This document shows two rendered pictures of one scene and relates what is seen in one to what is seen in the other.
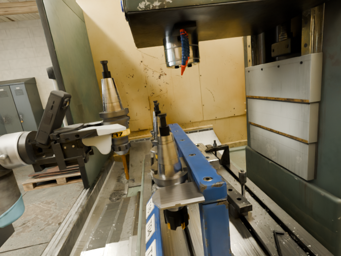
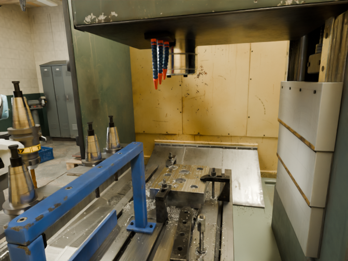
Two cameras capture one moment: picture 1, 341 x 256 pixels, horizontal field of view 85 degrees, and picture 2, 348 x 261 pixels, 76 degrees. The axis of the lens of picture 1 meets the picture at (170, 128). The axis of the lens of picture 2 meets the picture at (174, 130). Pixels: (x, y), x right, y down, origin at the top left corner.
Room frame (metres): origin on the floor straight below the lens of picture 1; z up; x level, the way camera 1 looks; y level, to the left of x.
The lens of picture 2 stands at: (0.04, -0.37, 1.43)
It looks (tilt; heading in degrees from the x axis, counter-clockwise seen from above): 13 degrees down; 19
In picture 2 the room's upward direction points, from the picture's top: 1 degrees counter-clockwise
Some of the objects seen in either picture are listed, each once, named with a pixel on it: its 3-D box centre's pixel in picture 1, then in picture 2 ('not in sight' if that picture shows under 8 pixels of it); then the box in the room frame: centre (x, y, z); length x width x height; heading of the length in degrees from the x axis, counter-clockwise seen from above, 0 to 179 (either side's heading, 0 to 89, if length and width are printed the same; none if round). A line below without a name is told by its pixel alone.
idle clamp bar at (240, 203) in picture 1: (227, 193); (183, 236); (0.65, -0.19, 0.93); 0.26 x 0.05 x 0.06; 10
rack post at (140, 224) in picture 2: not in sight; (139, 191); (0.69, -0.01, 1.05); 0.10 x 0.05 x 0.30; 95
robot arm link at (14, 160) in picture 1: (20, 150); not in sight; (0.39, 0.33, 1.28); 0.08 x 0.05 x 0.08; 5
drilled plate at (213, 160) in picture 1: (190, 157); (183, 180); (0.98, -0.09, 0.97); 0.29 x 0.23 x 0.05; 5
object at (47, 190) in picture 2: (168, 165); (48, 191); (0.36, 0.02, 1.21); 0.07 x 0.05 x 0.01; 95
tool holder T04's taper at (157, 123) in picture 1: (160, 127); (92, 147); (0.52, 0.03, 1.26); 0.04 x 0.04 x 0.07
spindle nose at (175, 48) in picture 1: (181, 52); (176, 59); (0.90, -0.10, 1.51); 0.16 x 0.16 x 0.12
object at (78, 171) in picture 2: (163, 148); (81, 171); (0.47, 0.02, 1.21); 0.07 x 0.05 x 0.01; 95
